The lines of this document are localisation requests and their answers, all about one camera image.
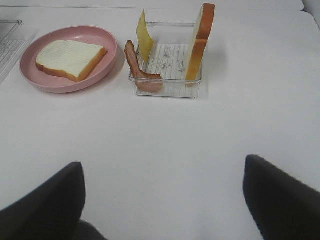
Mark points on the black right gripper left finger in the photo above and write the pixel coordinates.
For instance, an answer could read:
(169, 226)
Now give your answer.
(50, 212)

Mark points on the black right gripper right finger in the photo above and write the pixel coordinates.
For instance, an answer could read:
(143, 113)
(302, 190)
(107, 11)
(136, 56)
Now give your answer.
(282, 207)

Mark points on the white bread slice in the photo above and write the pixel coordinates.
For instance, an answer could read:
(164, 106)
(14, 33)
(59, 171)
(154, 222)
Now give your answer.
(197, 45)
(70, 59)

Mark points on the red bacon strip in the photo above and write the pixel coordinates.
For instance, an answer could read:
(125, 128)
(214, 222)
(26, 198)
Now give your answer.
(137, 67)

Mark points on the yellow cheese slice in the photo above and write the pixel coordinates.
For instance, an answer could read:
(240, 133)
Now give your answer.
(145, 41)

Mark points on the pink round plate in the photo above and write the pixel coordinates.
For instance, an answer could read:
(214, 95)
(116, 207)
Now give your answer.
(86, 34)

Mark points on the clear left plastic tray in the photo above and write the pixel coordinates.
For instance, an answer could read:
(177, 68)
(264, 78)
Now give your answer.
(15, 38)

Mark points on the clear plastic tray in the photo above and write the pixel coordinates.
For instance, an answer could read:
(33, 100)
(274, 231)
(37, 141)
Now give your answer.
(167, 59)
(15, 38)

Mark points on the clear right plastic tray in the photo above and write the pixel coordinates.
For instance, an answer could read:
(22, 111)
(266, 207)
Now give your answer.
(167, 59)

